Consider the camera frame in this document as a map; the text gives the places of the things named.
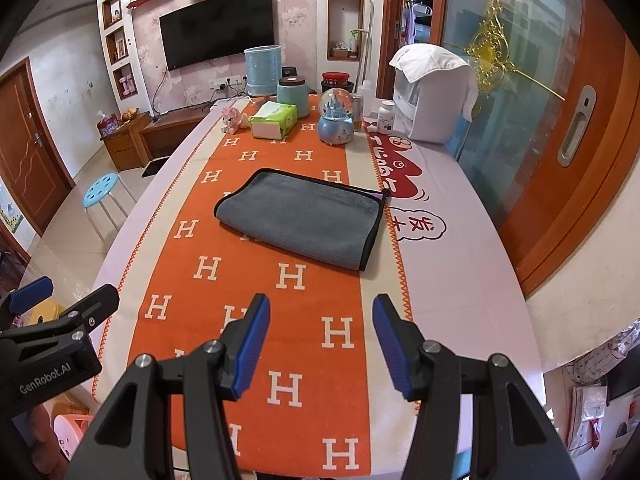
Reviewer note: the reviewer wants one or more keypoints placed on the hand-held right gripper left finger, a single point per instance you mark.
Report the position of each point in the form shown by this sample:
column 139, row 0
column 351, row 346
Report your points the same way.
column 251, row 345

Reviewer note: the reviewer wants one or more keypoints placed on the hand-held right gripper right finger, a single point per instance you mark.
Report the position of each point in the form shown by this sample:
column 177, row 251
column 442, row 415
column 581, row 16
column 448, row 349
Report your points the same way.
column 390, row 345

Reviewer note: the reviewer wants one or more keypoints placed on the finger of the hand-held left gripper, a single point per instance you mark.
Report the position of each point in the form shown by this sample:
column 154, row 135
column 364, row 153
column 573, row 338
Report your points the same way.
column 95, row 302
column 31, row 294

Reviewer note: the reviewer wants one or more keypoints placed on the grey towel with black trim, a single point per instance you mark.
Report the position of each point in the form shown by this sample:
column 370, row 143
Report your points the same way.
column 305, row 220

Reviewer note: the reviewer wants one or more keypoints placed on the orange patterned table runner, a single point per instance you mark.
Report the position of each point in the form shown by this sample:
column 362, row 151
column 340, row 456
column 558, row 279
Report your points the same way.
column 265, row 340

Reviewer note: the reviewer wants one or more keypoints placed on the pink plastic stool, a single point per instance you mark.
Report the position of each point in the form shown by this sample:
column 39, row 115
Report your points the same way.
column 67, row 430

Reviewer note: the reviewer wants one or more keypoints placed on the white printed tablecloth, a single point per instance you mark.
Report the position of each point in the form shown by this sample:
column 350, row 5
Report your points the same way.
column 450, row 260

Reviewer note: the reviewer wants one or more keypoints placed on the blue round stool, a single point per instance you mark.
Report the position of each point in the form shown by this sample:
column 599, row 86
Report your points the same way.
column 102, row 192

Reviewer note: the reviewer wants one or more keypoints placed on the brown wooden door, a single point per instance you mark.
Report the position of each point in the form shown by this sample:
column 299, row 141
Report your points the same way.
column 27, row 145

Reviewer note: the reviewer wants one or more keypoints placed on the wooden tv cabinet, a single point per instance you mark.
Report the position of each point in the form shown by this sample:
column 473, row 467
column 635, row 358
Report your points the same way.
column 150, row 132

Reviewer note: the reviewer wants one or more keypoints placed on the pink tissue pack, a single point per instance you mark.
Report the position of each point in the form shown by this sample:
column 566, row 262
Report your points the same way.
column 110, row 124

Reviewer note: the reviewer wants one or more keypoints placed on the green tissue pack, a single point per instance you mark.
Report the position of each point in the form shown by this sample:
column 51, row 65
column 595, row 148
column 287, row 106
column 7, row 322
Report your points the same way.
column 274, row 120

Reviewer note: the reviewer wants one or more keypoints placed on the pink toy figure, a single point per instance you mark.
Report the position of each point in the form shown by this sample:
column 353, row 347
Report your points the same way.
column 233, row 119

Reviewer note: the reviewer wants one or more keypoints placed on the white pill bottle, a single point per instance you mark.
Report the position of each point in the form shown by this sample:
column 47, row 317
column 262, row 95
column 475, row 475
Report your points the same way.
column 386, row 117

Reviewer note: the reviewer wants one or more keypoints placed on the blue castle snow globe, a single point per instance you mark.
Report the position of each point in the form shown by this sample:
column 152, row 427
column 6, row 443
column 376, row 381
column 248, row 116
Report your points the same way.
column 337, row 116

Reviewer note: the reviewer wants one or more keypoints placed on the white water dispenser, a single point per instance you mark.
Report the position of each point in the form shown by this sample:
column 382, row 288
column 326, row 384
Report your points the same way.
column 435, row 110

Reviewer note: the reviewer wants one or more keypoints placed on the teal jar with dark lid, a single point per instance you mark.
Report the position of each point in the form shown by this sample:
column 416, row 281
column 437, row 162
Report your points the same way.
column 292, row 98

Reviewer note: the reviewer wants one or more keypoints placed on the dark jar with red lid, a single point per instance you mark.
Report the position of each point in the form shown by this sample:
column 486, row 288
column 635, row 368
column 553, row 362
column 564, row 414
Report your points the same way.
column 336, row 81

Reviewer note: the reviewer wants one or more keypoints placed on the light blue cylindrical bin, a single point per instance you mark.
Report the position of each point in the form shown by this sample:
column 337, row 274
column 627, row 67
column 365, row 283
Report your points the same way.
column 262, row 71

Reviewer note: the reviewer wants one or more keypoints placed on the wooden sliding door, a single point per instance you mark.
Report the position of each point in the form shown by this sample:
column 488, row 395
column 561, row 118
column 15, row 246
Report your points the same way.
column 565, row 125

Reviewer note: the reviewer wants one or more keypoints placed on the white cloth cover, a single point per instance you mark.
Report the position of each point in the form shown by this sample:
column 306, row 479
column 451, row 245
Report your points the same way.
column 440, row 67

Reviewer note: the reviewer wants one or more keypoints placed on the gold hanging ornament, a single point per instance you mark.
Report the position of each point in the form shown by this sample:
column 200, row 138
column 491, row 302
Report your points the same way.
column 492, row 52

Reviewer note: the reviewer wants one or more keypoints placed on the black wall television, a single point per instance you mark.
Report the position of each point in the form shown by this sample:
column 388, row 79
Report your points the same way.
column 218, row 26

